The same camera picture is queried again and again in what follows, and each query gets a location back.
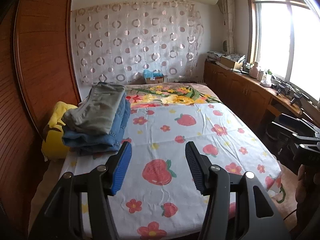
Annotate window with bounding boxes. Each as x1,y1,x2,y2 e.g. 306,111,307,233
248,0,319,100

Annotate pink jug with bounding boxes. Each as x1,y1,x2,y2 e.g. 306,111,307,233
249,61,259,79

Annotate cardboard box with blue bag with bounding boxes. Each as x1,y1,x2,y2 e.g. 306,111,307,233
143,69,164,84

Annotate circle patterned wall curtain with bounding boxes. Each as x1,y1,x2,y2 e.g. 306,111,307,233
72,1,204,85

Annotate long wooden cabinet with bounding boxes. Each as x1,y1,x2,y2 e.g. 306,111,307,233
203,61,319,137

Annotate person's right hand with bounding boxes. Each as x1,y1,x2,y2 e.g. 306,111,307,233
295,165,319,229

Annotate floral strawberry bed sheet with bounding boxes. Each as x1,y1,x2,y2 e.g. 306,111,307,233
60,83,287,240

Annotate cardboard box on cabinet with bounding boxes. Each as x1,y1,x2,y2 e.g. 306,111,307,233
220,56,242,70

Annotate wooden headboard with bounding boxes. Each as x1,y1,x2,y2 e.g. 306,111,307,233
1,0,80,238

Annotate folded blue jeans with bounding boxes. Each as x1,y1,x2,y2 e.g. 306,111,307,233
62,94,131,153

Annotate grey-green pants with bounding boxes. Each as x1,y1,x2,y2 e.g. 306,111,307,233
61,82,125,132

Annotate yellow pillow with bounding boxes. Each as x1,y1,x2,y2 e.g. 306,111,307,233
41,101,77,161

